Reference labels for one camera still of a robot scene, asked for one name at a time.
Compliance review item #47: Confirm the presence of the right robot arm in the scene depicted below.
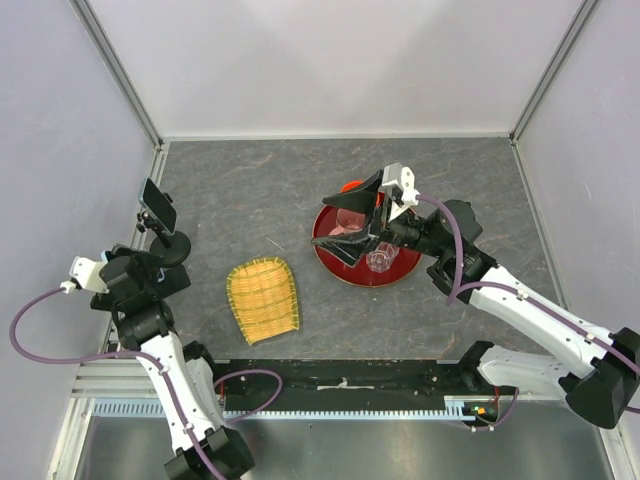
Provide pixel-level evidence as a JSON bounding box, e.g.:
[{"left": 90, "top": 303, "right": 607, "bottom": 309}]
[{"left": 312, "top": 163, "right": 639, "bottom": 429}]

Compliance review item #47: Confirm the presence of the slotted cable duct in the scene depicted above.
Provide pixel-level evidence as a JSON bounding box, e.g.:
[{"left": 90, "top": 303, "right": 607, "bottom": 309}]
[{"left": 92, "top": 399, "right": 476, "bottom": 423}]

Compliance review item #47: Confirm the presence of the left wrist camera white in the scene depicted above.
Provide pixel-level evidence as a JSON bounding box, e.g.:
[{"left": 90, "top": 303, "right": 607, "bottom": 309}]
[{"left": 60, "top": 256, "right": 109, "bottom": 294}]

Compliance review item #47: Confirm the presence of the blue case phone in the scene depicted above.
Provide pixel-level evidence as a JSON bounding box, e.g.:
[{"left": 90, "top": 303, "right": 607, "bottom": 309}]
[{"left": 99, "top": 248, "right": 164, "bottom": 284}]

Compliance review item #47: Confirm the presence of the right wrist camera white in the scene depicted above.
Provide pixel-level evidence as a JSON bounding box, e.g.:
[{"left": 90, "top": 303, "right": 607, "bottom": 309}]
[{"left": 380, "top": 162, "right": 419, "bottom": 222}]

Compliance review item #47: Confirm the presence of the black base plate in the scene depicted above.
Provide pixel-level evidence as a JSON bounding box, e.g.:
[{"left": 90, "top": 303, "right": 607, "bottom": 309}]
[{"left": 213, "top": 359, "right": 495, "bottom": 412}]

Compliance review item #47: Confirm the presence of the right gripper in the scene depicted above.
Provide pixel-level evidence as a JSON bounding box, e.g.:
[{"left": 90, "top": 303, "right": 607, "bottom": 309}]
[{"left": 312, "top": 168, "right": 446, "bottom": 266}]

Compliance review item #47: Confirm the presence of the clear glass tumbler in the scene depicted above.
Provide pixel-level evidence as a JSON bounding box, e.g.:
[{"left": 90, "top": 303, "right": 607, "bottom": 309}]
[{"left": 365, "top": 242, "right": 400, "bottom": 273}]

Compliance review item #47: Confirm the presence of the left aluminium frame post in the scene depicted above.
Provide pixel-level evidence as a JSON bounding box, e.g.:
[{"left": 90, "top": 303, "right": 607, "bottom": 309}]
[{"left": 68, "top": 0, "right": 166, "bottom": 151}]

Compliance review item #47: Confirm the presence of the black phone teal case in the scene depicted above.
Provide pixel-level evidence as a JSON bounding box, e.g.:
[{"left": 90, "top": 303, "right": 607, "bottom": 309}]
[{"left": 138, "top": 177, "right": 177, "bottom": 235}]

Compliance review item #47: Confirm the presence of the black folding phone stand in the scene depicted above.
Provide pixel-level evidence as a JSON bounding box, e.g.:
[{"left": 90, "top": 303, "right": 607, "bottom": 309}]
[{"left": 156, "top": 265, "right": 191, "bottom": 298}]

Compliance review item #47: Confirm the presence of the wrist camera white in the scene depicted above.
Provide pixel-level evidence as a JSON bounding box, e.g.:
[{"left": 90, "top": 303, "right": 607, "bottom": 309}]
[
  {"left": 60, "top": 256, "right": 109, "bottom": 294},
  {"left": 380, "top": 162, "right": 419, "bottom": 222}
]

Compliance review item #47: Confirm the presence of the yellow bamboo basket tray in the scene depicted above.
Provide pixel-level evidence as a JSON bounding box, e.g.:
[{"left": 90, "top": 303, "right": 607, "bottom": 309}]
[{"left": 226, "top": 257, "right": 300, "bottom": 345}]

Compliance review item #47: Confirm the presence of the red round tray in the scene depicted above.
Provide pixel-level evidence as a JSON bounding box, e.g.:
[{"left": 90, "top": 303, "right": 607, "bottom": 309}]
[{"left": 311, "top": 192, "right": 427, "bottom": 289}]

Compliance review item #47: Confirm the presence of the right aluminium frame post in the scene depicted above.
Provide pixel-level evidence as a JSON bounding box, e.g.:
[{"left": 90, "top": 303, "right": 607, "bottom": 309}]
[{"left": 509, "top": 0, "right": 601, "bottom": 146}]

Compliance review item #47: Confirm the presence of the pink ghost mug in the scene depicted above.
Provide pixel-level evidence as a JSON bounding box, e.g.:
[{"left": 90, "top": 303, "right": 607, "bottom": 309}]
[{"left": 329, "top": 209, "right": 366, "bottom": 237}]

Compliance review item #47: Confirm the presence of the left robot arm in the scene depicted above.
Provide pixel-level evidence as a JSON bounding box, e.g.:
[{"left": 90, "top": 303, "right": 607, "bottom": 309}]
[{"left": 91, "top": 245, "right": 255, "bottom": 479}]

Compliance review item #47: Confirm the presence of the aluminium frame post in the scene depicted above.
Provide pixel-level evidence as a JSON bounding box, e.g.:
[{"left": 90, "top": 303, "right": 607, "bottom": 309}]
[
  {"left": 68, "top": 0, "right": 166, "bottom": 151},
  {"left": 509, "top": 0, "right": 601, "bottom": 146}
]

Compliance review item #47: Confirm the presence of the black round base phone stand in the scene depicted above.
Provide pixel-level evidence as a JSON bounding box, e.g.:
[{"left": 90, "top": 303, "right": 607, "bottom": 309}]
[{"left": 136, "top": 210, "right": 192, "bottom": 268}]

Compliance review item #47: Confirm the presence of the orange bowl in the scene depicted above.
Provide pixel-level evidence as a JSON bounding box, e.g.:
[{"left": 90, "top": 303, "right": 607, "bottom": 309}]
[{"left": 340, "top": 180, "right": 363, "bottom": 193}]

